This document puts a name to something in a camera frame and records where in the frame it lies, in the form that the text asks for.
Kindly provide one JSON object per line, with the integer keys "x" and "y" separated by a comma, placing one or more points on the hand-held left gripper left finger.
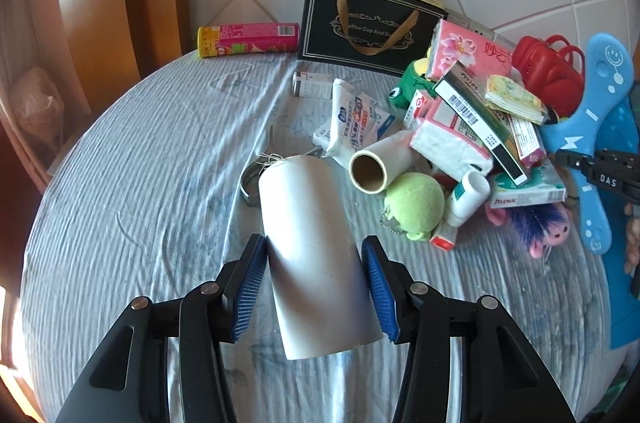
{"x": 247, "y": 288}

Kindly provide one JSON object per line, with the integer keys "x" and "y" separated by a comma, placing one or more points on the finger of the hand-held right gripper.
{"x": 575, "y": 162}

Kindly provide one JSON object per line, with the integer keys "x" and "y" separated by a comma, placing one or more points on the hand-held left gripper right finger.
{"x": 380, "y": 288}

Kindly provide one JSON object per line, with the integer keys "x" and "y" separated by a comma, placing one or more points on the white cardboard tube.
{"x": 315, "y": 253}

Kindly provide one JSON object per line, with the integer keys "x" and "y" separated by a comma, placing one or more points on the white blue wet wipes pack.
{"x": 357, "y": 118}

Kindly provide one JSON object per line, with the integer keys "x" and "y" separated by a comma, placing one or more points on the person's right hand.
{"x": 632, "y": 238}

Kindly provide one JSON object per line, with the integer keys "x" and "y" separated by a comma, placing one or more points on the pink medicine box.
{"x": 527, "y": 138}

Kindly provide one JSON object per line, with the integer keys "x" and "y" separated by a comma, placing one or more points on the green tissue box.
{"x": 530, "y": 190}

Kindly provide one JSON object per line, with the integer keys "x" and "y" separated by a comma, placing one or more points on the pink plush with purple hair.
{"x": 535, "y": 223}

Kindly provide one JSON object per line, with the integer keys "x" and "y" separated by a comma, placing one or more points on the red white medicine box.
{"x": 442, "y": 239}
{"x": 417, "y": 108}

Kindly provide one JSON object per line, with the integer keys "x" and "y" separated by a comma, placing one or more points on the green yellow tissue packet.
{"x": 515, "y": 95}

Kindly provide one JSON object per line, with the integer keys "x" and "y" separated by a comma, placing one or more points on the metal clip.
{"x": 248, "y": 195}

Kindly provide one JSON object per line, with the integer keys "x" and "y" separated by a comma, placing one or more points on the red handbag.
{"x": 545, "y": 68}

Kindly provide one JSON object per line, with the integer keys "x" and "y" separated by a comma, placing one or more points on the light blue smiley plastic toy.
{"x": 607, "y": 68}

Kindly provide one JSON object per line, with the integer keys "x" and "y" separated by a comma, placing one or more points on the long black box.
{"x": 475, "y": 113}

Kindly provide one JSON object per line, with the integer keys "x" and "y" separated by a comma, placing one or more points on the white tube bottle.
{"x": 467, "y": 195}

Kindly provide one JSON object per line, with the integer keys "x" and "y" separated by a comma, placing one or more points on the grey striped bed sheet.
{"x": 150, "y": 203}

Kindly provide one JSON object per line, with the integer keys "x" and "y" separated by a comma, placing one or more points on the white pink soft tissue pack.
{"x": 445, "y": 143}

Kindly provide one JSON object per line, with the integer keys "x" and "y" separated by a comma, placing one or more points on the white lint roller refill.
{"x": 395, "y": 153}

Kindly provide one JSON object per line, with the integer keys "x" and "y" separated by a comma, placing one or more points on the pink flowered tissue pack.
{"x": 460, "y": 48}

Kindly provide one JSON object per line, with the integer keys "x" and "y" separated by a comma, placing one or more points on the green frog plush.
{"x": 407, "y": 85}

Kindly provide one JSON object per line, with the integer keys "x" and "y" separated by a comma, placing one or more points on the small white medicine box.
{"x": 315, "y": 85}

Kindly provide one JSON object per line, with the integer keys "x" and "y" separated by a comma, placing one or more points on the pink yellow chips can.
{"x": 250, "y": 38}

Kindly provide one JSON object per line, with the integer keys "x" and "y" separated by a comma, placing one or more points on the black gift bag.
{"x": 320, "y": 28}

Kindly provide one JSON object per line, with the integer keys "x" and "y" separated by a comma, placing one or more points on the clear plastic bag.
{"x": 35, "y": 103}

